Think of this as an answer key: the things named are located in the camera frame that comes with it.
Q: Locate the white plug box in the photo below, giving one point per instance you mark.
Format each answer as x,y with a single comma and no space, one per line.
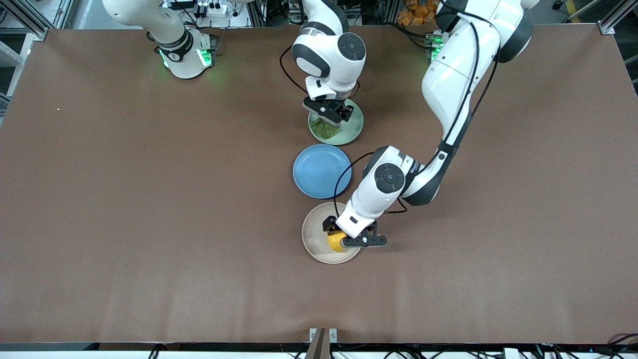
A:
511,354

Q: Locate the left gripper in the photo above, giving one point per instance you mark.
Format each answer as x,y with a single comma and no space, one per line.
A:
329,225

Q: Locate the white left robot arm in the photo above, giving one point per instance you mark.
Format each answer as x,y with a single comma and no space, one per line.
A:
458,75

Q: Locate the beige plate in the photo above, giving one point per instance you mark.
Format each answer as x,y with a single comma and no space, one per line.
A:
316,239

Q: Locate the orange snack bags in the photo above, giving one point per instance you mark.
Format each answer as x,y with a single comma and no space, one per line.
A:
418,12

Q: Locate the aluminium frame profile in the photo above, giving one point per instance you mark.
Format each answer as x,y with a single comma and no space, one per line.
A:
35,27
618,15

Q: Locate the silver table bracket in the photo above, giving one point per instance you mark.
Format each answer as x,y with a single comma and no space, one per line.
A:
313,335
333,335

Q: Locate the light green plate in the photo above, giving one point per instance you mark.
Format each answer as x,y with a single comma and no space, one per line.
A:
352,130

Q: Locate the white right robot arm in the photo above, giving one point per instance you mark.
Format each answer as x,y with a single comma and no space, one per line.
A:
326,52

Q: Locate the blue plate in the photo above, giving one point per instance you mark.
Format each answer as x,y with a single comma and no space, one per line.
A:
319,171

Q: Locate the yellow lemon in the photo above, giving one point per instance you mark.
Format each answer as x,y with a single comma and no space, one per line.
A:
337,243

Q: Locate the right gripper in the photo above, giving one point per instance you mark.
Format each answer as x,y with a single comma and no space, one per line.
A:
335,108

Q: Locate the brown camera post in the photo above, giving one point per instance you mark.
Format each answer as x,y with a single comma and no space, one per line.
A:
319,349

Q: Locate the white power strip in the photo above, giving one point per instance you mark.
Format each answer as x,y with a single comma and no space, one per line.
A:
214,8

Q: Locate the green lettuce leaf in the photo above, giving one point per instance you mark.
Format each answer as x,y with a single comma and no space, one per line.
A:
324,128

